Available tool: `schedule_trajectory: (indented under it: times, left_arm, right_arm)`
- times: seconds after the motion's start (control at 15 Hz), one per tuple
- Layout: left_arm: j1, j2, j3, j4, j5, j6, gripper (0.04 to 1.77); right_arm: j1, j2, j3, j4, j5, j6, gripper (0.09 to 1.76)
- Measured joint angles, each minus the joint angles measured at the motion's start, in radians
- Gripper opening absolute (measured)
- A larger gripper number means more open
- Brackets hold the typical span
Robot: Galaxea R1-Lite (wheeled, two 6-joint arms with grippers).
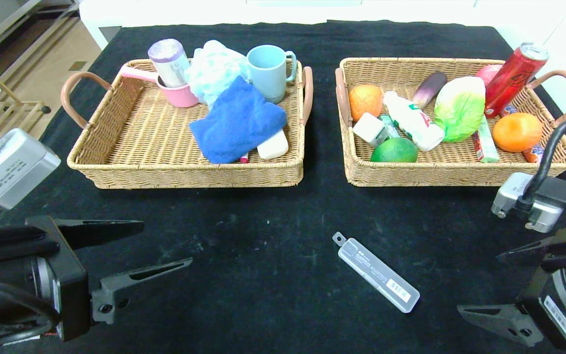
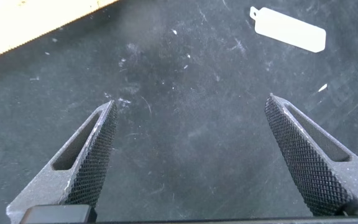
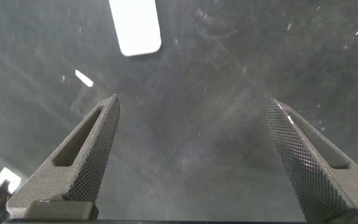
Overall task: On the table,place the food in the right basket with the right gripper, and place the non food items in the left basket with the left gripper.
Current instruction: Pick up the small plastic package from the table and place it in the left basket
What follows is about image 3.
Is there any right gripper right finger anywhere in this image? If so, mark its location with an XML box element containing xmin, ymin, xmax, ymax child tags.
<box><xmin>265</xmin><ymin>98</ymin><xmax>358</xmax><ymax>223</ymax></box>

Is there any clear plastic toothbrush case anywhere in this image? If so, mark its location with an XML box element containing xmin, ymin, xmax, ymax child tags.
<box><xmin>108</xmin><ymin>0</ymin><xmax>162</xmax><ymax>57</ymax></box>

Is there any black table cloth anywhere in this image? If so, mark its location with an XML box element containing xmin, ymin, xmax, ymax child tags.
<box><xmin>0</xmin><ymin>0</ymin><xmax>358</xmax><ymax>224</ymax></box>

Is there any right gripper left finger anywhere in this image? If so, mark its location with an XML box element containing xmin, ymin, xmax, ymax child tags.
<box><xmin>6</xmin><ymin>93</ymin><xmax>121</xmax><ymax>220</ymax></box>

